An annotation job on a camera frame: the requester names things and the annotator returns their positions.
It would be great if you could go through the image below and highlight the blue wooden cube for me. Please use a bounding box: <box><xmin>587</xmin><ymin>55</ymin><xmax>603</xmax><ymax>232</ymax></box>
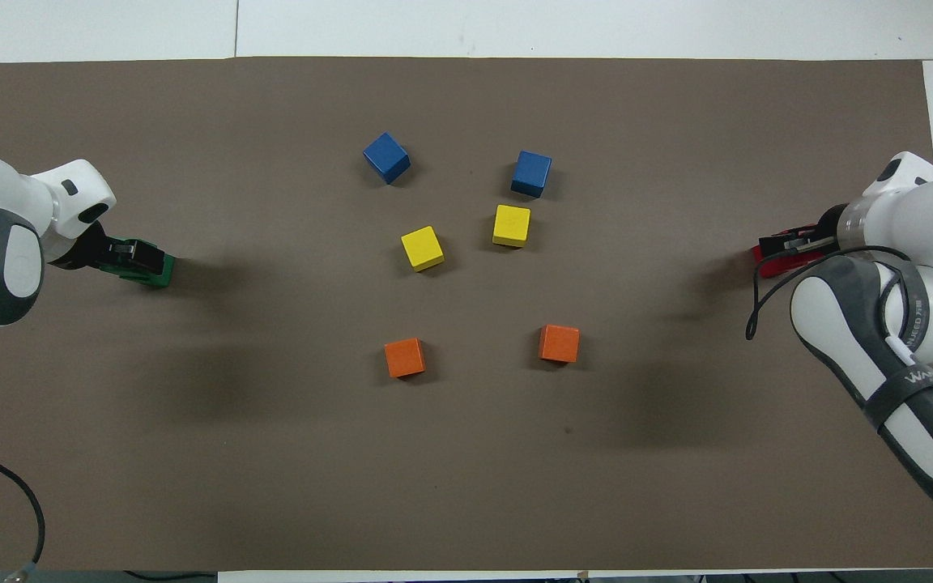
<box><xmin>510</xmin><ymin>150</ymin><xmax>553</xmax><ymax>199</ymax></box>
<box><xmin>363</xmin><ymin>132</ymin><xmax>411</xmax><ymax>185</ymax></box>

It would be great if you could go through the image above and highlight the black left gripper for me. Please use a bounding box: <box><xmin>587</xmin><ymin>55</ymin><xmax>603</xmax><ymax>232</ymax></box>
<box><xmin>49</xmin><ymin>222</ymin><xmax>166</xmax><ymax>279</ymax></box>

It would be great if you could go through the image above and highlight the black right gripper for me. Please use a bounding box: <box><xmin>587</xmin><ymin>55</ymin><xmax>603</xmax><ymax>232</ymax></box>
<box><xmin>759</xmin><ymin>203</ymin><xmax>847</xmax><ymax>261</ymax></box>

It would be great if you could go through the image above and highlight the thin black cable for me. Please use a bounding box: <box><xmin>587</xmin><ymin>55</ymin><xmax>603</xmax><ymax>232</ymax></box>
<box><xmin>122</xmin><ymin>570</ymin><xmax>219</xmax><ymax>583</ymax></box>

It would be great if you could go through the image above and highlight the brown paper table mat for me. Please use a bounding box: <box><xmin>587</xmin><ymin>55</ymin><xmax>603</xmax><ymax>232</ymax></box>
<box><xmin>0</xmin><ymin>57</ymin><xmax>933</xmax><ymax>572</ymax></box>

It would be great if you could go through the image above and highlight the orange wooden cube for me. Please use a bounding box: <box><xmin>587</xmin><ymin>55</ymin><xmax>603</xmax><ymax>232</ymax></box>
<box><xmin>384</xmin><ymin>337</ymin><xmax>427</xmax><ymax>379</ymax></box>
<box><xmin>538</xmin><ymin>324</ymin><xmax>581</xmax><ymax>364</ymax></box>

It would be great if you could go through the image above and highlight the yellow wooden cube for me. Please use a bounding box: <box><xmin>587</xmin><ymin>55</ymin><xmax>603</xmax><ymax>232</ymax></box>
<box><xmin>492</xmin><ymin>204</ymin><xmax>532</xmax><ymax>249</ymax></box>
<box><xmin>400</xmin><ymin>225</ymin><xmax>446</xmax><ymax>273</ymax></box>

